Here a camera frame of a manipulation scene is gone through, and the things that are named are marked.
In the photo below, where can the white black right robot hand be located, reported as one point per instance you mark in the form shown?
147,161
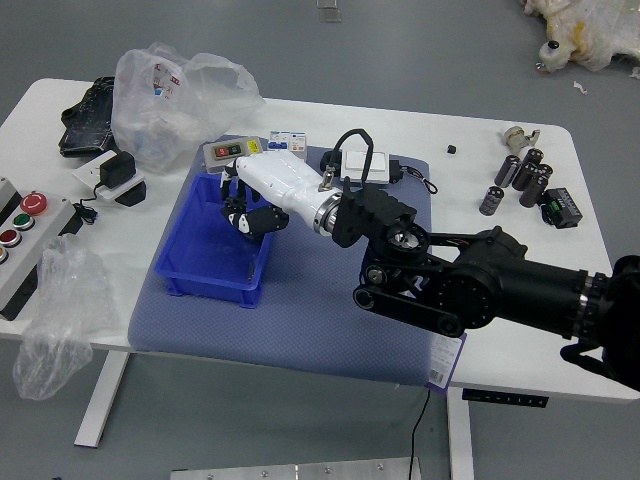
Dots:
280,182

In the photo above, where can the big black gear nut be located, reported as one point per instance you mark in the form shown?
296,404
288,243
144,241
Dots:
236,206

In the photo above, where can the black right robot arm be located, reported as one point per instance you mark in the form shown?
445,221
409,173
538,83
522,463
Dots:
480,290

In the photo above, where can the blue plastic box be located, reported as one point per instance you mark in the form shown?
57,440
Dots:
210,280

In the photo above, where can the grey control button box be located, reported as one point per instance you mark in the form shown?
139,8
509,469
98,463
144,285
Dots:
35,260

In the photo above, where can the white circuit breaker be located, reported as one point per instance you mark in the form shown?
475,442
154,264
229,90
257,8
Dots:
287,140

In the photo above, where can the small bag of screws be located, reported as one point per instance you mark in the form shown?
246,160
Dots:
251,271

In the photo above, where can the large clear plastic bag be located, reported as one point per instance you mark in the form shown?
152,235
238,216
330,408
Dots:
165,110

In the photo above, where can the blue-grey padded mat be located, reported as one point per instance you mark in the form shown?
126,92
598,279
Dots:
310,320

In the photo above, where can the black socket base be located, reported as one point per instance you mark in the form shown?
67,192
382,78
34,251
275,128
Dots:
134,195

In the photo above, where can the black power adapter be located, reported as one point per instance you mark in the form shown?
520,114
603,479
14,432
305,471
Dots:
117,169

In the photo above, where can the small black cube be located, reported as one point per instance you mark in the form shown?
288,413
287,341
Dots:
451,149

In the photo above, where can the clear floor fixture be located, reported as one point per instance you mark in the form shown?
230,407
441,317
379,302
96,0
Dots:
329,10

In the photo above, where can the white socket plate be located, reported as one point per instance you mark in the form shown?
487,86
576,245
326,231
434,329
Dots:
90,175

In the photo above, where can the silver metal connector fitting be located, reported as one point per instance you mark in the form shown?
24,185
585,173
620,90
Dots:
515,137

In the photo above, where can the purple label tag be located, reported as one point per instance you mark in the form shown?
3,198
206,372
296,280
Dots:
445,365

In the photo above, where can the crumpled clear plastic bag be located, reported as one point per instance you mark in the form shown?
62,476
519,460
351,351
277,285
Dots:
55,320

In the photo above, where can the white table leg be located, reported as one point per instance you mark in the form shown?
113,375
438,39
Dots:
100,400
460,440

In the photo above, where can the black green terminal module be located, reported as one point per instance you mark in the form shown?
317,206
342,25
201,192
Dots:
562,207

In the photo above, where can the silver metal plate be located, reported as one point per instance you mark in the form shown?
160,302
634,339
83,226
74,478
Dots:
295,472

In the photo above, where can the black table control panel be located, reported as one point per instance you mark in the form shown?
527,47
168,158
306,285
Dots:
505,398

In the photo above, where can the white paper scrap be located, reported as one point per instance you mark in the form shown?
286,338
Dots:
581,87

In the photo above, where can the plastic-wrapped yellow white object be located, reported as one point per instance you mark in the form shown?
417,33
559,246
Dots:
590,30

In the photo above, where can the grey push-button switch box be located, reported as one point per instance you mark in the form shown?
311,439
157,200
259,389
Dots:
222,150

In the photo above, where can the white wall switch plate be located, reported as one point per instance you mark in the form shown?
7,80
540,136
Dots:
355,165

